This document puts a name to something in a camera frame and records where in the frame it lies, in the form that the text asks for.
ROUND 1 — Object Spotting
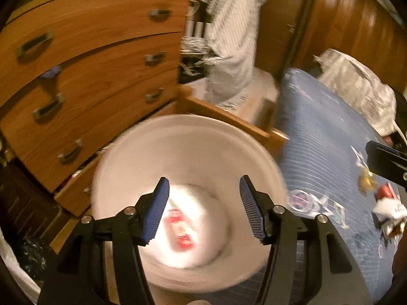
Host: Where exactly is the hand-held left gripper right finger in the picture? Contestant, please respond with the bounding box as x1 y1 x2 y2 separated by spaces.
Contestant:
239 175 372 305

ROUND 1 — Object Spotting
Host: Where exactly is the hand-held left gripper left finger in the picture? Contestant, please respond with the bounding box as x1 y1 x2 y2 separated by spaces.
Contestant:
37 177 170 305

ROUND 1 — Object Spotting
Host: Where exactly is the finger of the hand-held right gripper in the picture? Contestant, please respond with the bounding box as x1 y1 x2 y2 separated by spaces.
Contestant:
366 140 407 186

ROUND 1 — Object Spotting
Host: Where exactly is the red snack packet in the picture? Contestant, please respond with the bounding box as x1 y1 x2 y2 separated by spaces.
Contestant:
164 208 195 251

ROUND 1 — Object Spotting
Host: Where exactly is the white plastic bucket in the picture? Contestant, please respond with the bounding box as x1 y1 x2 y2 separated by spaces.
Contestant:
91 114 288 293

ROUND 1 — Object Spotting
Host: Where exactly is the golden foil wrapper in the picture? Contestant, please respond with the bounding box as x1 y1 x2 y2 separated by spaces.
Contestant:
358 168 378 195

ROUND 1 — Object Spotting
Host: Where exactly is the red wrapper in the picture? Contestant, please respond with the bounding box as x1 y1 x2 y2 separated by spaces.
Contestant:
375 184 397 201

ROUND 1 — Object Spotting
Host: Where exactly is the white crumpled paper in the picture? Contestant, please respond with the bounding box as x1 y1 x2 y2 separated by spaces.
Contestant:
372 197 407 223

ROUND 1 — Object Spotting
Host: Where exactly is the crumpled clear plastic bag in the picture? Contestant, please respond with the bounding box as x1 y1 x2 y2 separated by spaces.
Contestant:
314 49 399 134

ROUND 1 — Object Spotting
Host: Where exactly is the wooden dresser drawer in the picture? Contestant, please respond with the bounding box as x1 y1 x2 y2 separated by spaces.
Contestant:
53 100 179 217
0 33 182 140
17 69 179 194
0 0 192 85

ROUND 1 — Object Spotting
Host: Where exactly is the wooden dresser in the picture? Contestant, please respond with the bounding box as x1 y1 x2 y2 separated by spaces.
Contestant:
0 0 195 217

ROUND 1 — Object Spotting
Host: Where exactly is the dark wooden wardrobe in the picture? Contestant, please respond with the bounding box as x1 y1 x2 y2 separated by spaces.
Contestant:
257 0 405 81

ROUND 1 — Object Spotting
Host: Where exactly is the white plastic bag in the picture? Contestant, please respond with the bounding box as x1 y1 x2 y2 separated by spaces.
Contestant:
0 229 42 305

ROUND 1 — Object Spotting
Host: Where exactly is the blue cloth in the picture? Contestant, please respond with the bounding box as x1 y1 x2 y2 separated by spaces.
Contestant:
40 65 62 80

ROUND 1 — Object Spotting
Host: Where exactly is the striped shirt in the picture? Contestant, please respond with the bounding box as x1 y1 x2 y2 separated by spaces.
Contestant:
190 0 265 109

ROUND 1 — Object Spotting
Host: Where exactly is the white cables and router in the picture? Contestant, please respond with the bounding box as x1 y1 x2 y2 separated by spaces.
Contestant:
180 35 212 77

